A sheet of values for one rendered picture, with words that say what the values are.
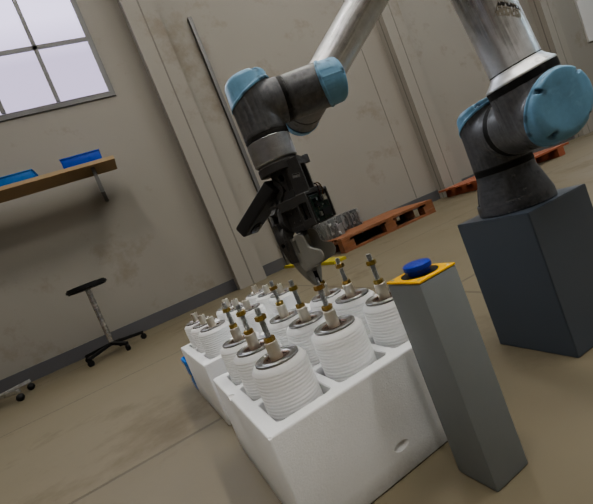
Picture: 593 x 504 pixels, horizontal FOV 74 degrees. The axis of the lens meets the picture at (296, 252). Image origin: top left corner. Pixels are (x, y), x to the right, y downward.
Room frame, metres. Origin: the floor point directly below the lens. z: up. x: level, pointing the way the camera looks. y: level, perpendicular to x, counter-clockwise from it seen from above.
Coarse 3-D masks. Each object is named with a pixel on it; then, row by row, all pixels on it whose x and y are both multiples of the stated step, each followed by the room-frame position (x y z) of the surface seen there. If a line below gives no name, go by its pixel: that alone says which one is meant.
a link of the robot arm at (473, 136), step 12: (468, 108) 0.81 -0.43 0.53; (480, 108) 0.79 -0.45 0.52; (468, 120) 0.81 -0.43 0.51; (480, 120) 0.78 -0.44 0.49; (468, 132) 0.82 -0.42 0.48; (480, 132) 0.78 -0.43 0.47; (468, 144) 0.83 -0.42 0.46; (480, 144) 0.79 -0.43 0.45; (492, 144) 0.76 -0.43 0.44; (468, 156) 0.85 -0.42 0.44; (480, 156) 0.81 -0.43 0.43; (492, 156) 0.79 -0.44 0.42; (504, 156) 0.78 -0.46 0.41; (516, 156) 0.78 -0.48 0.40; (480, 168) 0.82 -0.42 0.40
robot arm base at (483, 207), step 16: (512, 160) 0.78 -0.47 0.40; (528, 160) 0.78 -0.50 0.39; (480, 176) 0.83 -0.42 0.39; (496, 176) 0.80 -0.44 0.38; (512, 176) 0.78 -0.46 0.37; (528, 176) 0.77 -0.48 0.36; (544, 176) 0.78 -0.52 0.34; (480, 192) 0.84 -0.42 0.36; (496, 192) 0.80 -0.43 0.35; (512, 192) 0.78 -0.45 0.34; (528, 192) 0.77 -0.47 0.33; (544, 192) 0.76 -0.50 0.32; (480, 208) 0.84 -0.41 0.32; (496, 208) 0.80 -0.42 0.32; (512, 208) 0.78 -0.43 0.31
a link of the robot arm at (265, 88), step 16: (240, 80) 0.63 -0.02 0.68; (256, 80) 0.63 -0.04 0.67; (272, 80) 0.64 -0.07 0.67; (240, 96) 0.63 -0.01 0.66; (256, 96) 0.63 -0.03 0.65; (272, 96) 0.63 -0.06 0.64; (240, 112) 0.64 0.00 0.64; (256, 112) 0.63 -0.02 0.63; (272, 112) 0.64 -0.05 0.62; (288, 112) 0.65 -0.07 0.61; (240, 128) 0.66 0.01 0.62; (256, 128) 0.63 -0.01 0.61; (272, 128) 0.63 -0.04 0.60
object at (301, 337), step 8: (320, 320) 0.75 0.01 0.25; (288, 328) 0.78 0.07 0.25; (304, 328) 0.74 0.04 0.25; (312, 328) 0.74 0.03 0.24; (288, 336) 0.77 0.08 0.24; (296, 336) 0.75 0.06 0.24; (304, 336) 0.74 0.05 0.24; (296, 344) 0.75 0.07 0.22; (304, 344) 0.74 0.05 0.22; (312, 344) 0.74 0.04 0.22; (312, 352) 0.74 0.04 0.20; (312, 360) 0.74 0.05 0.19
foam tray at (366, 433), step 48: (240, 384) 0.78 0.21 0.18; (336, 384) 0.61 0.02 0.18; (384, 384) 0.61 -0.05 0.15; (240, 432) 0.79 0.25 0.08; (288, 432) 0.54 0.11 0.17; (336, 432) 0.57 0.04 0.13; (384, 432) 0.60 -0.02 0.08; (432, 432) 0.63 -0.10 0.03; (288, 480) 0.53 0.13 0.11; (336, 480) 0.56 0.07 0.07; (384, 480) 0.58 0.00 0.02
